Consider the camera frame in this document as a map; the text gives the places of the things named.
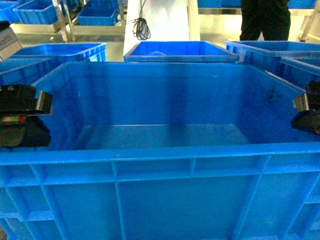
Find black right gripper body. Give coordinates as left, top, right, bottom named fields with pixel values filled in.
left=290, top=81, right=320, bottom=135

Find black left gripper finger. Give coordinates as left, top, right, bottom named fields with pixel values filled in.
left=36, top=91, right=54, bottom=115

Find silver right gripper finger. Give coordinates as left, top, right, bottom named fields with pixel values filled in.
left=292, top=93, right=310, bottom=113

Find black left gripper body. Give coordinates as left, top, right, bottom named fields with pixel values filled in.
left=0, top=84, right=51, bottom=148

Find large blue plastic crate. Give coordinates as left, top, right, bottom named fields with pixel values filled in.
left=0, top=62, right=320, bottom=240

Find blue bin far left shelf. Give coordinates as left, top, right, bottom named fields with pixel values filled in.
left=13, top=0, right=58, bottom=25

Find blue bin on far shelf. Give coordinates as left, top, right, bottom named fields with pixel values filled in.
left=77, top=0, right=119, bottom=26

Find blue crate behind right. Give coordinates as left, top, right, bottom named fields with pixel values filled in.
left=225, top=40, right=320, bottom=88

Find blue crate behind left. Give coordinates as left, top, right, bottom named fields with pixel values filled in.
left=0, top=42, right=107, bottom=86

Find white label card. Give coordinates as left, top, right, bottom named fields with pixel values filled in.
left=0, top=27, right=23, bottom=62

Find person in black clothes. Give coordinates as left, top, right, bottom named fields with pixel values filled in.
left=239, top=0, right=291, bottom=41

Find blue crate behind centre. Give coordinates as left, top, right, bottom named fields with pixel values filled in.
left=123, top=41, right=240, bottom=63

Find white pillar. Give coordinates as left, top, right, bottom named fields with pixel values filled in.
left=123, top=0, right=200, bottom=55

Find black coiled cable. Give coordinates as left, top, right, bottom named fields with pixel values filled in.
left=126, top=0, right=152, bottom=41

